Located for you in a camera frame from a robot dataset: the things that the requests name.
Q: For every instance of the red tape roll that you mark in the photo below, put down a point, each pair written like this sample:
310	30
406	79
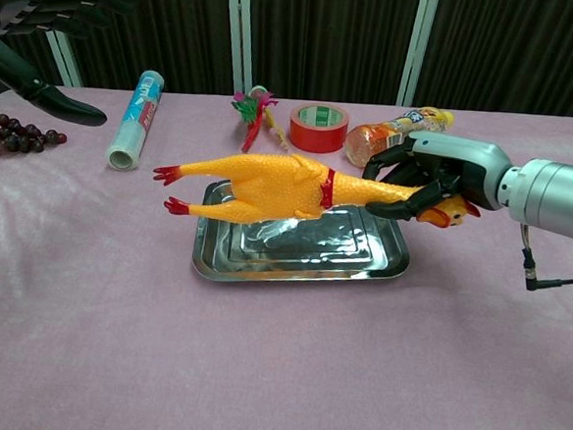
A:
316	136

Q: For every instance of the stainless steel tray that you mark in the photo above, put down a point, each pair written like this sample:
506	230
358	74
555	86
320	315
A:
313	261

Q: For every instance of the cling film roll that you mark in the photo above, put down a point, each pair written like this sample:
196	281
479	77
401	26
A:
138	116

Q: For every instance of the black curtain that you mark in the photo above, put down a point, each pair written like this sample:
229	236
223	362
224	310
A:
329	31

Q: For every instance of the orange drink bottle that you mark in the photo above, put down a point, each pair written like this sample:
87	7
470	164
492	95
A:
370	142

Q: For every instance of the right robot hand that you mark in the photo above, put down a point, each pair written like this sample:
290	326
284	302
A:
467	161

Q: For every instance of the colourful feather shuttlecock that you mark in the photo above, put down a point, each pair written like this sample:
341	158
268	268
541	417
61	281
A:
249	109

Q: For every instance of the dark red grape bunch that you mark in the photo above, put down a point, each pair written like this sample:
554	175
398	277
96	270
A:
11	139

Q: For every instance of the yellow rubber chicken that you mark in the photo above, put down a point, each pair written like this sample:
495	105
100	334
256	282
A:
279	185

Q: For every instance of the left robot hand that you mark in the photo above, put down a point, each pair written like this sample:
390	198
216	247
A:
60	2

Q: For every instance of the white frame post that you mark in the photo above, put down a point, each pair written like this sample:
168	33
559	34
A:
417	47
240	34
63	61

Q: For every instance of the pink table cloth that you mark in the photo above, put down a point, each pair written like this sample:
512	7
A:
207	357

